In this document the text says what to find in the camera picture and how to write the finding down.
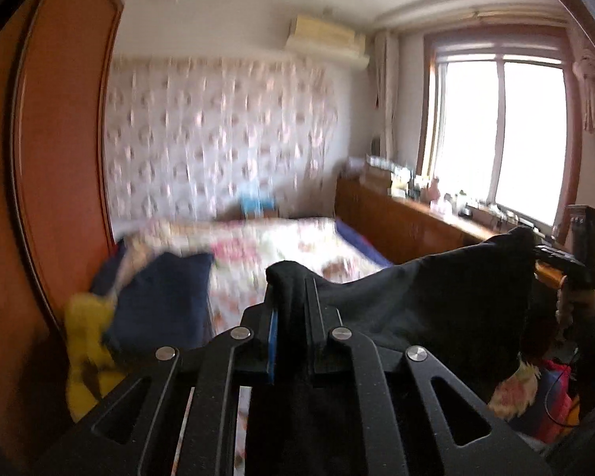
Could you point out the folded navy garment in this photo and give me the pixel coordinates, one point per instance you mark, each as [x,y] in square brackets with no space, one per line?
[166,303]

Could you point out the floral quilt bedspread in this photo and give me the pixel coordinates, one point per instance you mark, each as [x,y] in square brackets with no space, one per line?
[243,250]

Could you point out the window with wooden frame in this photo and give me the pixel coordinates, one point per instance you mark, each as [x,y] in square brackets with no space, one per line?
[501,120]

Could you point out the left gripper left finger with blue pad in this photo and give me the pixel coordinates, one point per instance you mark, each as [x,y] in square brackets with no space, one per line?
[258,354]

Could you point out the beige wall air conditioner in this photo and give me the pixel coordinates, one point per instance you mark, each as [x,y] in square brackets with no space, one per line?
[312,37]

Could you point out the black Superman t-shirt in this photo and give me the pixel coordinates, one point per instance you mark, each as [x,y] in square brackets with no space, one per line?
[476,309]

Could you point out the yellow patterned pillow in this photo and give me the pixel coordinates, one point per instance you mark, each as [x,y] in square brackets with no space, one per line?
[92,373]

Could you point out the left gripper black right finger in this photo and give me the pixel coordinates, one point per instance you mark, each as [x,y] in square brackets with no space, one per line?
[325,333]

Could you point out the tied beige window curtain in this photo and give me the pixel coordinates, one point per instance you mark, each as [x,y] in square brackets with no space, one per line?
[387,75]

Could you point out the pink bottle on sideboard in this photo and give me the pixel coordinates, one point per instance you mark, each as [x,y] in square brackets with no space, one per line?
[431,193]

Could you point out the sheer circle pattern curtain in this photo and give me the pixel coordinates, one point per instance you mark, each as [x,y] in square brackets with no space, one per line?
[192,138]

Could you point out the dark blue blanket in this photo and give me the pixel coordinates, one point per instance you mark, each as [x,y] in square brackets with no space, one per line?
[358,242]

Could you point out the brown wooden louvered wardrobe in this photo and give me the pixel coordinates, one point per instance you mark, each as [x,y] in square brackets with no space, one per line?
[54,228]

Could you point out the brown wooden sideboard cabinet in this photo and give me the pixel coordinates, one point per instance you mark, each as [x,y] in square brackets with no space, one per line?
[403,230]

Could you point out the blue tissue box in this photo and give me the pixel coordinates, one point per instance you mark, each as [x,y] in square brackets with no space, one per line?
[255,202]

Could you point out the stack of books and papers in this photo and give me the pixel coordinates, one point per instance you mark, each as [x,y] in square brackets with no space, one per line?
[378,174]

